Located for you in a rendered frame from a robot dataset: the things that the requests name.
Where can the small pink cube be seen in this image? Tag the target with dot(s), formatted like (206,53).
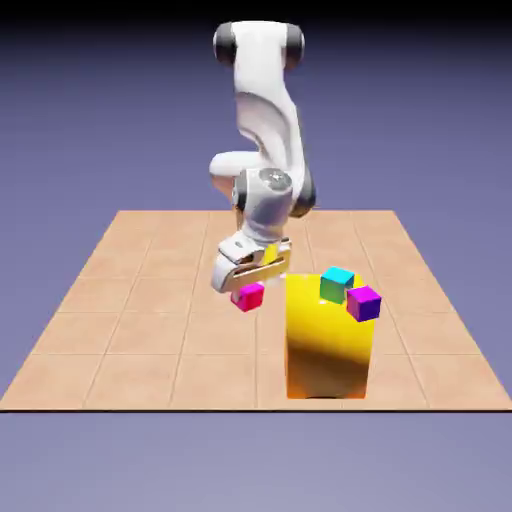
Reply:
(251,298)

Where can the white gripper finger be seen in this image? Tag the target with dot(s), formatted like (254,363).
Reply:
(236,296)

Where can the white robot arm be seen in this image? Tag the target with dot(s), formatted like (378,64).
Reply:
(264,120)

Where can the large yellow box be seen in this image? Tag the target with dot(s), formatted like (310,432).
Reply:
(326,344)

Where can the small purple cube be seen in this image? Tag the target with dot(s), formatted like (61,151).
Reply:
(363,303)

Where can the small cyan cube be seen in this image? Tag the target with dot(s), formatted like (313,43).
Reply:
(336,284)

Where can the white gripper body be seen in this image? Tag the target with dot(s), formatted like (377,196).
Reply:
(240,271)

